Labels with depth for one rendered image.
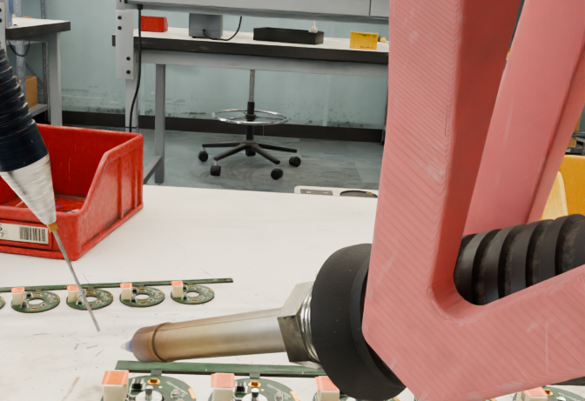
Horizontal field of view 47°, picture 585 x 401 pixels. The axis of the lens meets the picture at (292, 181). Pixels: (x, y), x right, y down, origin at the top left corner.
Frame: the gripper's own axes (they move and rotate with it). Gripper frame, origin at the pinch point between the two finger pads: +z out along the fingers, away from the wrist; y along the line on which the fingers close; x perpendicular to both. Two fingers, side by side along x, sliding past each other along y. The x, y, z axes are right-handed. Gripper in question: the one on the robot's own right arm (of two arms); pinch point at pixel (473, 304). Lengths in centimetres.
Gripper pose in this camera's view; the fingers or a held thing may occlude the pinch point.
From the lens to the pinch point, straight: 10.1
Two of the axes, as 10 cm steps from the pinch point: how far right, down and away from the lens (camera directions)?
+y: -6.6, 1.6, -7.3
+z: -4.1, 7.4, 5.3
